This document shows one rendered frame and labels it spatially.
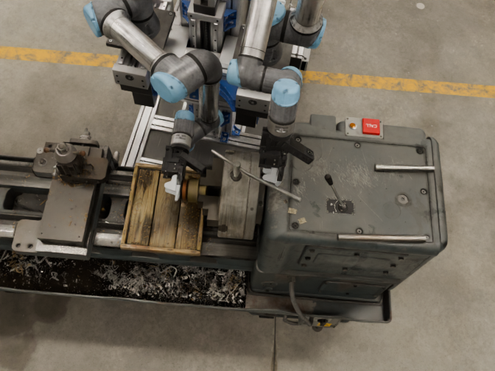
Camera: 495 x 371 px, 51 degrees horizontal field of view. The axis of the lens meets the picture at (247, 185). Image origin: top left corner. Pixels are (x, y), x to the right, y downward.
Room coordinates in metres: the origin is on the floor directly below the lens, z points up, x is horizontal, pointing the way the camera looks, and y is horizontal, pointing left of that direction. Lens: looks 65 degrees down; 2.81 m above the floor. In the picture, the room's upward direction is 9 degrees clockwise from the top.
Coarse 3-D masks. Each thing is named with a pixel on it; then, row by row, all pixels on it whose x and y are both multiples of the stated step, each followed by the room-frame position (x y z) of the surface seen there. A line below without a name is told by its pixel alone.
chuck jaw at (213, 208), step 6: (198, 198) 0.73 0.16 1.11; (204, 198) 0.73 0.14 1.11; (210, 198) 0.73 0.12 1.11; (216, 198) 0.74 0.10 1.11; (198, 204) 0.71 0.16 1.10; (204, 204) 0.70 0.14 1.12; (210, 204) 0.71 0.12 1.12; (216, 204) 0.71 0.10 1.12; (204, 210) 0.68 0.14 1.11; (210, 210) 0.68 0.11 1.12; (216, 210) 0.69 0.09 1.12; (210, 216) 0.66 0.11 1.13; (216, 216) 0.66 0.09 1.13; (210, 222) 0.64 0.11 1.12; (216, 222) 0.64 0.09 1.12; (222, 228) 0.63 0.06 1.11
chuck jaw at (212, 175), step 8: (232, 152) 0.89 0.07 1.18; (216, 160) 0.84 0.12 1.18; (208, 168) 0.83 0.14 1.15; (216, 168) 0.83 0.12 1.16; (200, 176) 0.80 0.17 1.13; (208, 176) 0.80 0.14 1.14; (216, 176) 0.81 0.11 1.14; (200, 184) 0.78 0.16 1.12; (208, 184) 0.78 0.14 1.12; (216, 184) 0.78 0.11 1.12
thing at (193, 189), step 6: (186, 180) 0.79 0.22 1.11; (192, 180) 0.79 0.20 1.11; (198, 180) 0.79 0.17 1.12; (180, 186) 0.76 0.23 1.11; (186, 186) 0.76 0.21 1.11; (192, 186) 0.76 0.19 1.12; (198, 186) 0.77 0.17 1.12; (204, 186) 0.77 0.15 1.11; (180, 192) 0.74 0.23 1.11; (186, 192) 0.74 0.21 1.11; (192, 192) 0.74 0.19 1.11; (198, 192) 0.75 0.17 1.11; (204, 192) 0.75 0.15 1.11; (180, 198) 0.73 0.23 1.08; (186, 198) 0.73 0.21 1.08; (192, 198) 0.73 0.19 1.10
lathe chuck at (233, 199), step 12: (228, 156) 0.85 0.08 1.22; (240, 156) 0.86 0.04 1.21; (228, 168) 0.80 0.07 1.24; (228, 180) 0.75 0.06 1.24; (240, 180) 0.76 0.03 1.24; (228, 192) 0.71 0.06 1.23; (240, 192) 0.72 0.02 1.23; (228, 204) 0.68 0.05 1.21; (240, 204) 0.68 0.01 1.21; (228, 216) 0.65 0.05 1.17; (240, 216) 0.65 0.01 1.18; (228, 228) 0.62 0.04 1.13; (240, 228) 0.63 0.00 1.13
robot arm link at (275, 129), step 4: (268, 120) 0.82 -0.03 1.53; (268, 124) 0.81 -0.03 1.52; (272, 124) 0.80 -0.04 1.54; (276, 124) 0.79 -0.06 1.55; (292, 124) 0.81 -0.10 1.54; (268, 128) 0.80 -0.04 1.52; (272, 128) 0.79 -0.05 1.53; (276, 128) 0.79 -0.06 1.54; (280, 128) 0.79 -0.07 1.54; (284, 128) 0.79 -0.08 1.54; (288, 128) 0.79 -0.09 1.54; (292, 128) 0.81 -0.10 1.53; (272, 132) 0.78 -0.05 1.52; (276, 132) 0.78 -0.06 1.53; (280, 132) 0.78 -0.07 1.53; (284, 132) 0.78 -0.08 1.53; (288, 132) 0.79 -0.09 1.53; (280, 136) 0.78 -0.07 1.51; (284, 136) 0.78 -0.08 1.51
